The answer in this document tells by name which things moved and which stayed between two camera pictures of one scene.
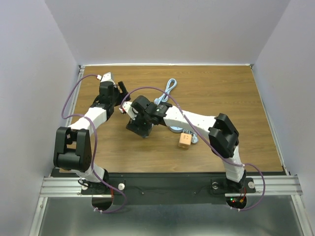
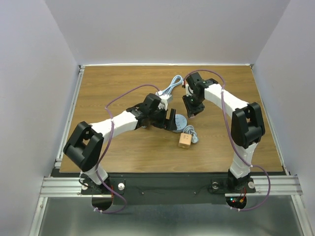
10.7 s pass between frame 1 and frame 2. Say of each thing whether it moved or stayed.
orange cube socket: stayed
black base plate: stayed
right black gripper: moved
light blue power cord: moved
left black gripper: moved
